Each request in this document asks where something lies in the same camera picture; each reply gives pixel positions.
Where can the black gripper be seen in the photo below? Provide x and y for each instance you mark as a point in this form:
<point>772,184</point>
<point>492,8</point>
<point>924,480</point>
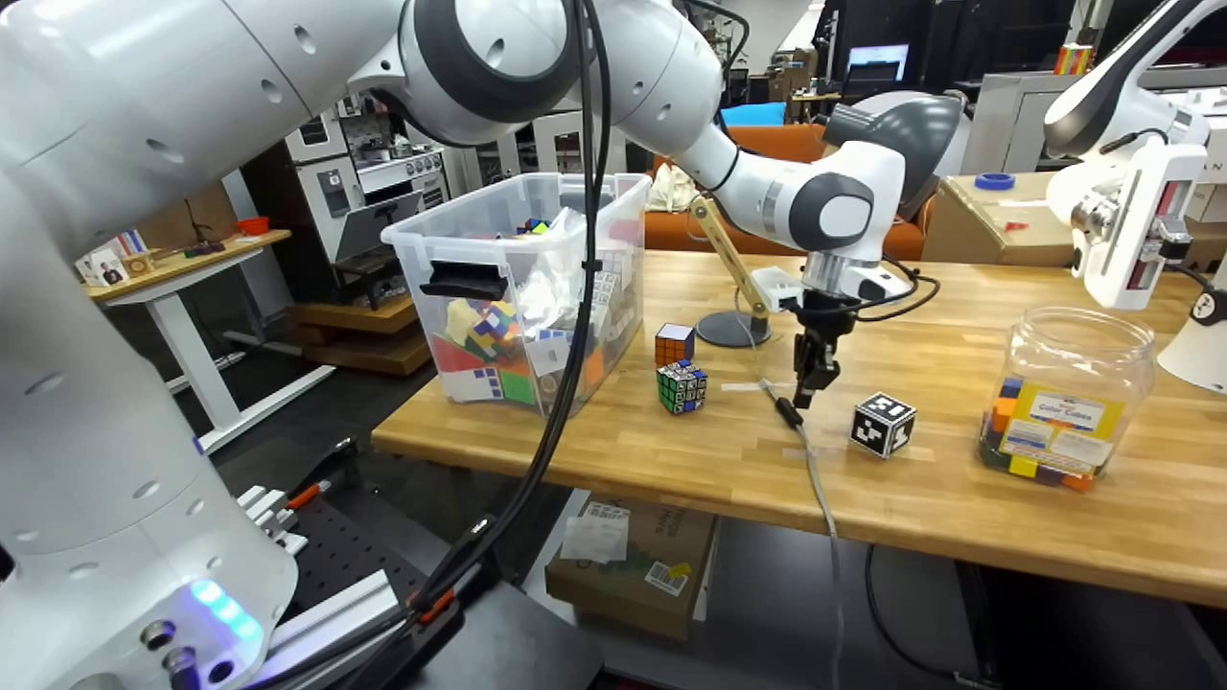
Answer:
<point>827,317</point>

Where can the green blue tagged puzzle cube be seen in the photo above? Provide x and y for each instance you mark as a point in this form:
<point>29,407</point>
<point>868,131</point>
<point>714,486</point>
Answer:
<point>678,388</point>

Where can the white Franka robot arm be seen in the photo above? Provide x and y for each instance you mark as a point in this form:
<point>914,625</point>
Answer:
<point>126,385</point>

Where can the black white tag cube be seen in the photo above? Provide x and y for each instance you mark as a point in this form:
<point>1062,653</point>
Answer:
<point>882,426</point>

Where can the clear plastic jar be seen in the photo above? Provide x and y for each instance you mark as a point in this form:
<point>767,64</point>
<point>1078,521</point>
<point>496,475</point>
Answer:
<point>1076,360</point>

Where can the green faced puzzle cube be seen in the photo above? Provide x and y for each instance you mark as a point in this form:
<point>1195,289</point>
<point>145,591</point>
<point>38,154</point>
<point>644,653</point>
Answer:
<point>517,388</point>

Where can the yellow orange puzzle cube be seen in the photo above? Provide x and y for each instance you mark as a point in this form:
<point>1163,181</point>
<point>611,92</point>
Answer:
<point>466,322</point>

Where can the small orange block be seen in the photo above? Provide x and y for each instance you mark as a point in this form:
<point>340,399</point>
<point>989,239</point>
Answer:
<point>1004,414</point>

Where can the small blue block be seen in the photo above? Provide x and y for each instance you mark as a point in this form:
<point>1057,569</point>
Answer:
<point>1008,388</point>

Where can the orange sofa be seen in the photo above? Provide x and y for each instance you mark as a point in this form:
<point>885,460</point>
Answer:
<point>677,233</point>

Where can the brown side box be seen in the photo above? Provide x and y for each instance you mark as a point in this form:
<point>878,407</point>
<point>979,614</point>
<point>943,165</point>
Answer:
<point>981,233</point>

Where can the small yellow block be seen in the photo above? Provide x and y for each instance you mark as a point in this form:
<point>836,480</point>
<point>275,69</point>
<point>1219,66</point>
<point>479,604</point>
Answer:
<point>1021,467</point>

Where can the blue tape roll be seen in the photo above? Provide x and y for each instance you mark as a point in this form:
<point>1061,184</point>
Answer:
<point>994,181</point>

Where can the cardboard box with labels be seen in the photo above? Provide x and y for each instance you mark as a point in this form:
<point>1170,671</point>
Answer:
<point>625,569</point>

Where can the small background monitor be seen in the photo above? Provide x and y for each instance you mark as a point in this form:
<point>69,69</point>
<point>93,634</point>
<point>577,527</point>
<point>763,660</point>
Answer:
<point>875,64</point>

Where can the grey cabinet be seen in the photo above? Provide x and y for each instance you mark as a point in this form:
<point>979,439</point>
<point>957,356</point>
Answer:
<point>1008,122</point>

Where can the clear plastic storage bin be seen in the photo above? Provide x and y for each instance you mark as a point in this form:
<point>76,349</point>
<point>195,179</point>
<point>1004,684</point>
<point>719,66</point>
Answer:
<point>492,233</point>

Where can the black mounting plate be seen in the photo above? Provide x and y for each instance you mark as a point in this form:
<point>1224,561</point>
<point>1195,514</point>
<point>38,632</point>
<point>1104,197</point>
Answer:
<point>512,653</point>

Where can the orange black bar clamp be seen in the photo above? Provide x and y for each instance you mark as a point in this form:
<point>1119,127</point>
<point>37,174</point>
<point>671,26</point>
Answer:
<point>441,591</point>
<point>309,494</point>

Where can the grey lab equipment rack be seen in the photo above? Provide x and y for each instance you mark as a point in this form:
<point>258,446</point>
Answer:
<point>369,193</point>

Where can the aluminium extrusion bar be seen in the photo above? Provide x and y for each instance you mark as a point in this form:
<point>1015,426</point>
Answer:
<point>346,625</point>

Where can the wooden desk white legs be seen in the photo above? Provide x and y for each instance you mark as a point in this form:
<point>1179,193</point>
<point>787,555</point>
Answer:
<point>193,261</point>

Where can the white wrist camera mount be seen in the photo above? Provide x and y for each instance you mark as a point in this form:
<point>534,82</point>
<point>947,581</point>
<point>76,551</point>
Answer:
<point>774,283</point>

